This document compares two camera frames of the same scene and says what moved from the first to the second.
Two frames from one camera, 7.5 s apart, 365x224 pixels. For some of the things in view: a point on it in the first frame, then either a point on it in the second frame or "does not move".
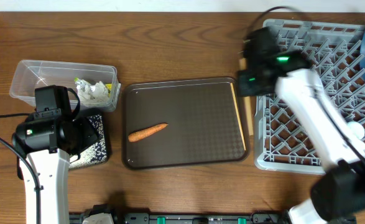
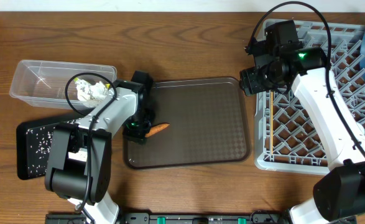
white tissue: (86, 91) does not move
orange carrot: (140, 134) does not move
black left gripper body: (76, 149) to (141, 126)
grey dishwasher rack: (281, 144) does not move
